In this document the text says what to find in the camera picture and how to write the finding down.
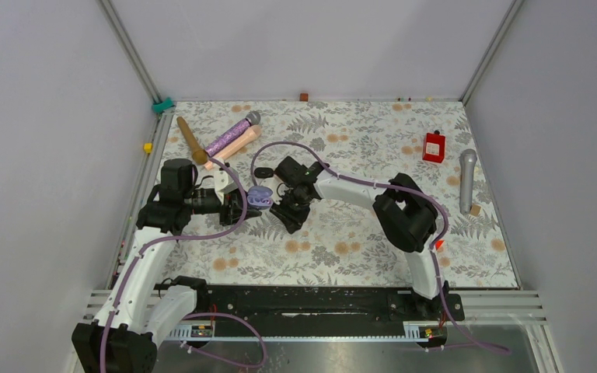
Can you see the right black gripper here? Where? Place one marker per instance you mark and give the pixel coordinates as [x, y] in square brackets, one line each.
[293, 221]

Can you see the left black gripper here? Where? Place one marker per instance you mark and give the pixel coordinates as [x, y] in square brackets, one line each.
[234, 209]

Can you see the purple earbud case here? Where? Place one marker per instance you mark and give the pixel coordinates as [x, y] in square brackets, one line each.
[260, 197]

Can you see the black earbud charging case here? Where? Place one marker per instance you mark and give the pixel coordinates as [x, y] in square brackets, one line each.
[263, 173]

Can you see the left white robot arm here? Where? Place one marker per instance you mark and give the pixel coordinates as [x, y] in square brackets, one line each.
[125, 334]

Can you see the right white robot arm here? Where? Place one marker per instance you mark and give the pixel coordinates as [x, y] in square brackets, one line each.
[408, 221]

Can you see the brown toy microphone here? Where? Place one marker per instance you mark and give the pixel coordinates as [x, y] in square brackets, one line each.
[197, 152]

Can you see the pink toy microphone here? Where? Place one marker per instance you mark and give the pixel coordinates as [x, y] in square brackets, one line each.
[251, 134]

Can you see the purple glitter toy microphone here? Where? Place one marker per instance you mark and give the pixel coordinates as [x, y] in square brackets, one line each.
[235, 131]

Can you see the red triangle block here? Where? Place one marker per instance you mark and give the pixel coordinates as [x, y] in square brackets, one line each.
[439, 244]

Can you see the red square box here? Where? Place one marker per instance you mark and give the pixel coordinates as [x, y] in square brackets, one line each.
[434, 147]

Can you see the beige small cube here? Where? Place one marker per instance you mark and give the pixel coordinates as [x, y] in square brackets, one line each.
[475, 210]

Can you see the silver toy microphone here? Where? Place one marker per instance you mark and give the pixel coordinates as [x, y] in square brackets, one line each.
[467, 162]

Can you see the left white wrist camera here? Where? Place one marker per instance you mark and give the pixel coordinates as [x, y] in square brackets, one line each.
[224, 182]

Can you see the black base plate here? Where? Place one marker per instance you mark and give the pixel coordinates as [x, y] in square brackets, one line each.
[302, 312]

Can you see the teal corner bracket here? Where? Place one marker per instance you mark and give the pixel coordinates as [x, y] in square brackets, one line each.
[159, 108]

